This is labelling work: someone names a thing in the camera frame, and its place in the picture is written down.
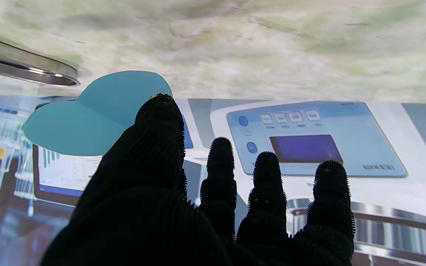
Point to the kidney-shaped steel tray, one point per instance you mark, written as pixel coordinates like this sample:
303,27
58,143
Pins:
20,62

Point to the blue round dish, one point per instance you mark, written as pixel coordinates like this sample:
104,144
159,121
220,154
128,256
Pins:
87,118

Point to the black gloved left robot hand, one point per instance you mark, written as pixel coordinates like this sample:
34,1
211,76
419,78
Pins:
154,207

